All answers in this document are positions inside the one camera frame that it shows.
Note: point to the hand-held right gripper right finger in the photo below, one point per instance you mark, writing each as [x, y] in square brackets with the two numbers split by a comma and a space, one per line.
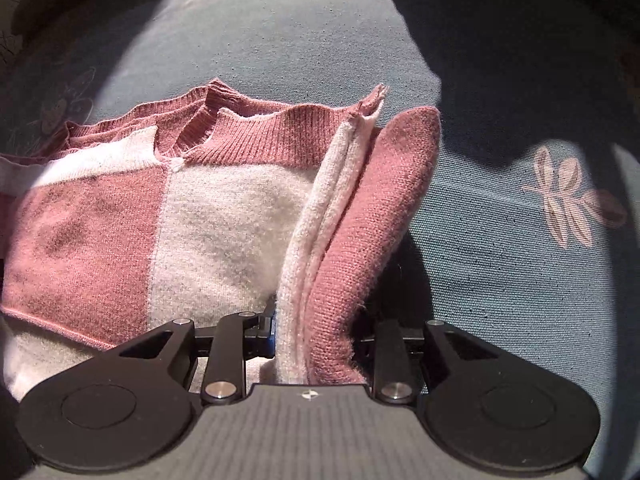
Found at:
[390, 350]

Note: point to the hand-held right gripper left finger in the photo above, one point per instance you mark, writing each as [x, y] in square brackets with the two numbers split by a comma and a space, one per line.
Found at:
[270, 332]

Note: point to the pink and cream knit sweater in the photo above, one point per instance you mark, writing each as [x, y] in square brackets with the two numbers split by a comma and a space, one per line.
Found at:
[215, 220]

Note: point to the blue floral bed sheet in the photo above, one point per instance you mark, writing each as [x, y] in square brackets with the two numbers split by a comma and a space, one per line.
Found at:
[500, 235]

